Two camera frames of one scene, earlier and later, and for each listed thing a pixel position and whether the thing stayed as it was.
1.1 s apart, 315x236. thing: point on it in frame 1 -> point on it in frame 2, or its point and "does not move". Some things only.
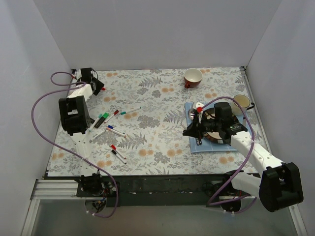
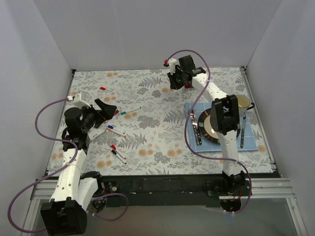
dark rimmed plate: x=208 y=113 does not move
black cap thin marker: x=120 y=158 does not move
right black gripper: x=196 y=129 -> x=174 y=80
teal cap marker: x=124 y=112 does not move
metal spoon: x=191 y=114 does not move
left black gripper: x=97 y=83 -> x=99 y=116
